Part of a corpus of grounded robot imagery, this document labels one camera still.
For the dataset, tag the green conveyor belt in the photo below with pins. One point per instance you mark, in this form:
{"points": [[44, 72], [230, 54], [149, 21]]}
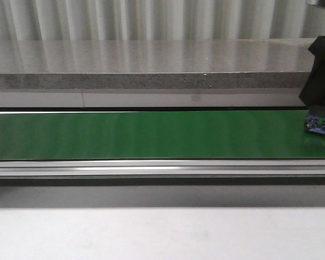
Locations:
{"points": [[192, 144]]}

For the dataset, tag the yellow mushroom button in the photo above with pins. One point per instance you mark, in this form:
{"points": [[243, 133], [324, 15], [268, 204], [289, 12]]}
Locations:
{"points": [[315, 120]]}

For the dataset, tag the grey granite counter ledge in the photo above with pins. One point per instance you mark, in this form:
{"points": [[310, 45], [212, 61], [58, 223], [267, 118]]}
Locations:
{"points": [[153, 73]]}

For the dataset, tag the white pleated curtain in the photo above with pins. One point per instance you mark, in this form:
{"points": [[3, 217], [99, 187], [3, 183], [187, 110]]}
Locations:
{"points": [[158, 20]]}

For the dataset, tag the black fabric covered gripper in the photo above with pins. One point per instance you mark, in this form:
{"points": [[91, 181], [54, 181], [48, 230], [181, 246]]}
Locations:
{"points": [[313, 92]]}

